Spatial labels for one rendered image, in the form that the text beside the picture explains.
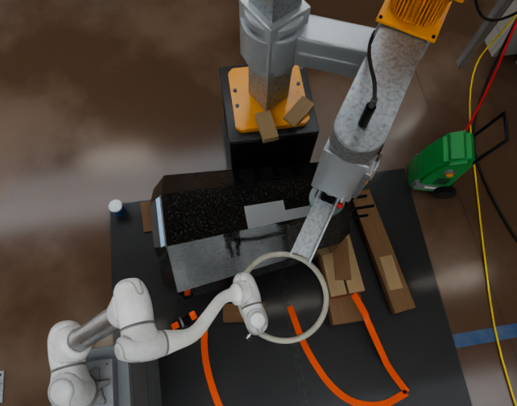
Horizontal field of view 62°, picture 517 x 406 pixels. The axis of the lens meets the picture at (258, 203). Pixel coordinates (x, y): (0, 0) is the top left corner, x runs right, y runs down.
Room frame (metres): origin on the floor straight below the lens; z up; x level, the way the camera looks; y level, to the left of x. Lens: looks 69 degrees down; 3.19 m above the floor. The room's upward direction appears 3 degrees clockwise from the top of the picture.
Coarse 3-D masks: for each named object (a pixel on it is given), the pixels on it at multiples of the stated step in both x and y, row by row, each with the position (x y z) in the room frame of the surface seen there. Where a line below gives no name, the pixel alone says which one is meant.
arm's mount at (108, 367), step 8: (104, 360) -0.03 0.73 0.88; (112, 360) -0.03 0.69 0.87; (88, 368) -0.07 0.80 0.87; (104, 368) -0.07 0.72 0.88; (112, 368) -0.07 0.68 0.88; (104, 376) -0.11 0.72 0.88; (112, 376) -0.10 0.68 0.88; (112, 384) -0.14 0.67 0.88; (104, 392) -0.18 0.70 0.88; (112, 392) -0.18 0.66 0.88; (112, 400) -0.21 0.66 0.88
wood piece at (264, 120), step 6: (258, 114) 1.49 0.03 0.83; (264, 114) 1.49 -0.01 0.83; (270, 114) 1.49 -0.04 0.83; (258, 120) 1.44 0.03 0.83; (264, 120) 1.45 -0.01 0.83; (270, 120) 1.45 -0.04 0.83; (258, 126) 1.41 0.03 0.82; (264, 126) 1.40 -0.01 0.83; (270, 126) 1.40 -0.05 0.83; (264, 132) 1.36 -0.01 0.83; (270, 132) 1.36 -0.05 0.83; (276, 132) 1.36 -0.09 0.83; (264, 138) 1.32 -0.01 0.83; (270, 138) 1.32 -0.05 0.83; (276, 138) 1.34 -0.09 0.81
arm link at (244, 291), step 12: (240, 276) 0.38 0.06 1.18; (252, 276) 0.39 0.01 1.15; (228, 288) 0.31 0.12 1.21; (240, 288) 0.31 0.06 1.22; (252, 288) 0.32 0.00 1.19; (216, 300) 0.25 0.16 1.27; (228, 300) 0.26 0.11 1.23; (240, 300) 0.26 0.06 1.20; (252, 300) 0.27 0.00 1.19; (204, 312) 0.19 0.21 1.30; (216, 312) 0.20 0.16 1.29; (204, 324) 0.14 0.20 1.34; (168, 336) 0.08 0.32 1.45; (180, 336) 0.08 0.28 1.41; (192, 336) 0.09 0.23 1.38; (168, 348) 0.03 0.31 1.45; (180, 348) 0.04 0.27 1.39
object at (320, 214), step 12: (312, 204) 0.83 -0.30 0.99; (324, 204) 0.85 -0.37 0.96; (336, 204) 0.84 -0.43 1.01; (312, 216) 0.78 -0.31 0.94; (324, 216) 0.79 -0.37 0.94; (312, 228) 0.72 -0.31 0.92; (324, 228) 0.71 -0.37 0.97; (300, 240) 0.65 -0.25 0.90; (312, 240) 0.65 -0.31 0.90; (300, 252) 0.59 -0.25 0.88; (312, 252) 0.58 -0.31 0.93
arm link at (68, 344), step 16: (128, 288) 0.24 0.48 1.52; (144, 288) 0.25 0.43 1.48; (112, 304) 0.18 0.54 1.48; (128, 304) 0.18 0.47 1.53; (144, 304) 0.19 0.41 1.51; (96, 320) 0.13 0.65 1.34; (112, 320) 0.12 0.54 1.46; (128, 320) 0.12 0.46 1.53; (144, 320) 0.13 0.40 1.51; (48, 336) 0.06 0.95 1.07; (64, 336) 0.07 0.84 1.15; (80, 336) 0.07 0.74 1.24; (96, 336) 0.07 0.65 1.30; (48, 352) -0.01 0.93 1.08; (64, 352) 0.00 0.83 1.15; (80, 352) 0.00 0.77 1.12
